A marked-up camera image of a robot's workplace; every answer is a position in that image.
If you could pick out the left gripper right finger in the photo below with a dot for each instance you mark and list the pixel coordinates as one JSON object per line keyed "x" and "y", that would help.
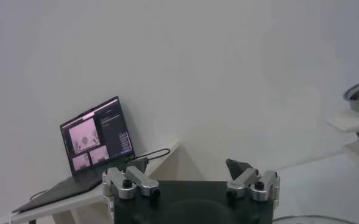
{"x": 258, "y": 185}

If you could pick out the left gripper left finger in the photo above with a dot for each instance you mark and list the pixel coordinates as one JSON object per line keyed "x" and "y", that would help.
{"x": 130, "y": 184}

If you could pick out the white side desk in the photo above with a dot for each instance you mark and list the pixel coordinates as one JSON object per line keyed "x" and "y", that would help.
{"x": 164, "y": 158}

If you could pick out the black open laptop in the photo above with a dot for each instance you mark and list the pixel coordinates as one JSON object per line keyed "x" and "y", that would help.
{"x": 97, "y": 137}

